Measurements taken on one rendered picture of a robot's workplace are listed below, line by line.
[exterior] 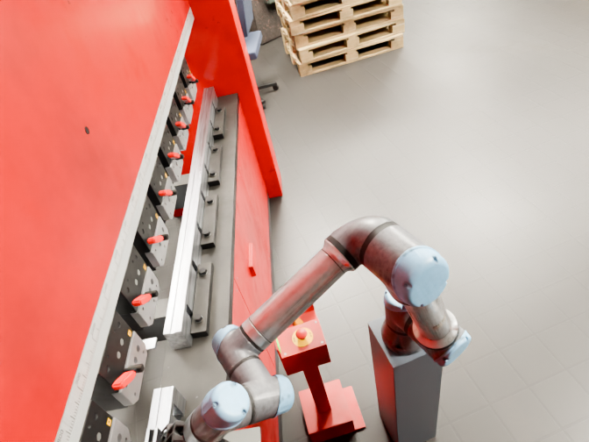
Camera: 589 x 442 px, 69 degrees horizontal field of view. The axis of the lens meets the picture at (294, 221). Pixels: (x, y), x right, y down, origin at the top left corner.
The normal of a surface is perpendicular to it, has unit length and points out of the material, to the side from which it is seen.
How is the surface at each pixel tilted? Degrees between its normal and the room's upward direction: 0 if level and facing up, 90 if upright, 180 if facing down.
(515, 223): 0
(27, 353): 90
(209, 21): 90
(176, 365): 0
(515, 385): 0
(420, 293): 83
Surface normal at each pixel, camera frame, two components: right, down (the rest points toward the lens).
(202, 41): 0.07, 0.68
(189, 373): -0.18, -0.71
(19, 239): 0.98, -0.19
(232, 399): 0.48, -0.66
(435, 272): 0.48, 0.43
